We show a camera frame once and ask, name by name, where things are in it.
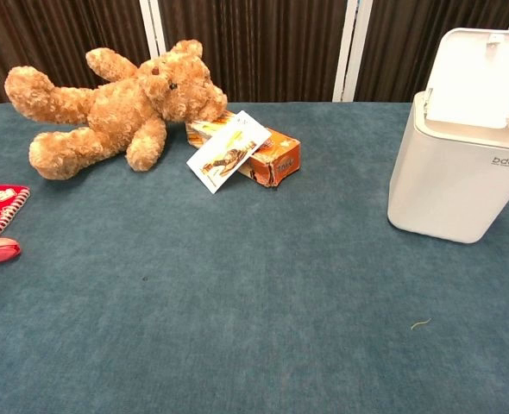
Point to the white trash bin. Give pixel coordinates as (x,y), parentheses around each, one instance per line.
(448,185)

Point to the white trash bin lid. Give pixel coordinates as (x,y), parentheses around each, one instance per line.
(474,77)

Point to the orange snack box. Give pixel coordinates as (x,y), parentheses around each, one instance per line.
(276,153)

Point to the white picture card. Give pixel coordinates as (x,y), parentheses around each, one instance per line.
(226,153)

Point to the blue-green table cloth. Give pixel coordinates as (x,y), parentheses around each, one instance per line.
(254,276)

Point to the dark brown pleated curtain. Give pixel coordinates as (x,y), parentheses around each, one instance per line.
(259,47)

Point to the brown plush teddy bear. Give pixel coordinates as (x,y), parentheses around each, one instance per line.
(116,108)

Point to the small yellow-green thread scrap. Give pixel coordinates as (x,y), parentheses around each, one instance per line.
(420,323)

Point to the white partition frame post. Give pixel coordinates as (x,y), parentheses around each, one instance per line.
(350,49)
(152,26)

